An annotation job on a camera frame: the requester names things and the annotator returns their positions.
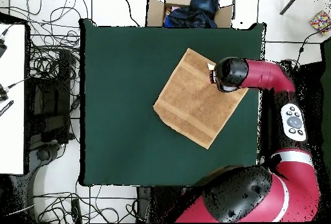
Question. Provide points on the tan terry towel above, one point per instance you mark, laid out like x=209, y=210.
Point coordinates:
x=191, y=99

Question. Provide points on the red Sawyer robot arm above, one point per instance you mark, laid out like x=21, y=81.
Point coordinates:
x=263, y=73

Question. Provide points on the multicoloured speckled item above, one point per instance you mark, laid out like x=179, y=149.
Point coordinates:
x=320, y=22

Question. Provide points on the dark blue clothing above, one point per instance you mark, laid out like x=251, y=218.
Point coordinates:
x=201, y=6

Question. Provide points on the open cardboard box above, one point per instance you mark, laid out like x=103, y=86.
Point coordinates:
x=155, y=11

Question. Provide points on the dark green table cloth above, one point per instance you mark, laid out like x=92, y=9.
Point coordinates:
x=124, y=66

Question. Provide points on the black equipment stand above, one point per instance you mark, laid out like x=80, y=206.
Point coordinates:
x=310, y=84
x=49, y=99

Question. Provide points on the grey metal bar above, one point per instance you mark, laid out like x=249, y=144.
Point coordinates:
x=292, y=1

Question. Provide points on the grey round stand base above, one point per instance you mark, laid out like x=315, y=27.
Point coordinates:
x=43, y=154

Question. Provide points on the black power strip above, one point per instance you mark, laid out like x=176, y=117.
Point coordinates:
x=76, y=211

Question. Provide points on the white table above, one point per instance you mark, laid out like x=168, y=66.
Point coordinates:
x=13, y=117

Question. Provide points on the black slotted strip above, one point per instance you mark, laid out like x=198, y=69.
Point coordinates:
x=6, y=108

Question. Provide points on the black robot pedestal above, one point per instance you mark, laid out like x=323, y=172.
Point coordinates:
x=144, y=203

